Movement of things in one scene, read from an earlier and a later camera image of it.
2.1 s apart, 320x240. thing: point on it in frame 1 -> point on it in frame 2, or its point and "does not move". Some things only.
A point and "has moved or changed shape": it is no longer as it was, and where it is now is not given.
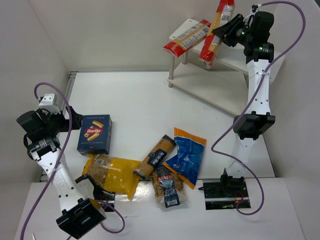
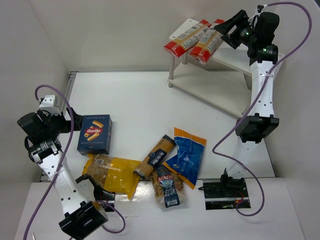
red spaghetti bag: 225,10 has moved or changed shape
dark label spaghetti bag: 155,157 does not move
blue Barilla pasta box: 95,135 does not move
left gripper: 66,119 does not move
